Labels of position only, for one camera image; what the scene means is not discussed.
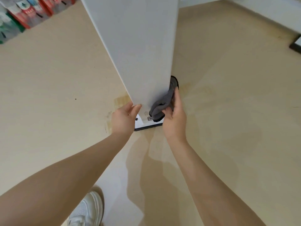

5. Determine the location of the person's left forearm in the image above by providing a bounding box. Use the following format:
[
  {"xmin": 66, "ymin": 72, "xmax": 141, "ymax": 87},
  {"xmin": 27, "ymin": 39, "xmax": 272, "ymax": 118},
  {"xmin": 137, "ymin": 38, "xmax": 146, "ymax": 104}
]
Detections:
[{"xmin": 0, "ymin": 133, "xmax": 132, "ymax": 226}]

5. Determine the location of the stack of water bottle packs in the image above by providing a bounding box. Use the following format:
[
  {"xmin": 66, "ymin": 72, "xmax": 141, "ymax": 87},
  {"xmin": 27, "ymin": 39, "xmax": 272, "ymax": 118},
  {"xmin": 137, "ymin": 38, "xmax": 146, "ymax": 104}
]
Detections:
[{"xmin": 0, "ymin": 0, "xmax": 76, "ymax": 44}]

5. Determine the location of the person's right hand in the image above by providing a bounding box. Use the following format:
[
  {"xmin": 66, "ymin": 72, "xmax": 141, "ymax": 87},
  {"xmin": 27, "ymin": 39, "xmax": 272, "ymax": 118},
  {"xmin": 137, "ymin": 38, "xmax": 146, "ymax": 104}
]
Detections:
[{"xmin": 161, "ymin": 88, "xmax": 187, "ymax": 142}]

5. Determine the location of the white sneaker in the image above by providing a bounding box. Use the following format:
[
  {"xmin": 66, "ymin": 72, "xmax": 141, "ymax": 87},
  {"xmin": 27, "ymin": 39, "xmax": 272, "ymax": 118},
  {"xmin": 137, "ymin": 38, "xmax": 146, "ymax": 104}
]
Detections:
[{"xmin": 67, "ymin": 191, "xmax": 104, "ymax": 226}]

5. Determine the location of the white gym machine frame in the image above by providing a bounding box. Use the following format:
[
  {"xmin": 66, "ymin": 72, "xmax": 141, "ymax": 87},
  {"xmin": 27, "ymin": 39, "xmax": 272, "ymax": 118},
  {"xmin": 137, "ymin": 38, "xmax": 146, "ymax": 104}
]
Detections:
[{"xmin": 80, "ymin": 0, "xmax": 301, "ymax": 132}]

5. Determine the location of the person's right forearm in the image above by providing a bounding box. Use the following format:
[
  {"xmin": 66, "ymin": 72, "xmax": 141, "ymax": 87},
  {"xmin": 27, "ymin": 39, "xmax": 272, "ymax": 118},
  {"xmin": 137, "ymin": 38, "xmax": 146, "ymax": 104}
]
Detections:
[{"xmin": 168, "ymin": 136, "xmax": 267, "ymax": 226}]

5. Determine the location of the person's left hand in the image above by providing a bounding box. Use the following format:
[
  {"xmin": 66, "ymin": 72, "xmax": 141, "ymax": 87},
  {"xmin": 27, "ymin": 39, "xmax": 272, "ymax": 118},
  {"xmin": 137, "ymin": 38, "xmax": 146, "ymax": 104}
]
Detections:
[{"xmin": 110, "ymin": 102, "xmax": 142, "ymax": 137}]

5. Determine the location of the dark grey cleaning cloth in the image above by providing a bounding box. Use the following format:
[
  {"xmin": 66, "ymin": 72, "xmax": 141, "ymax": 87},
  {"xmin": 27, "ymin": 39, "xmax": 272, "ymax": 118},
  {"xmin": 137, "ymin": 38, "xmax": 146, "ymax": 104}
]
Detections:
[{"xmin": 149, "ymin": 76, "xmax": 180, "ymax": 123}]

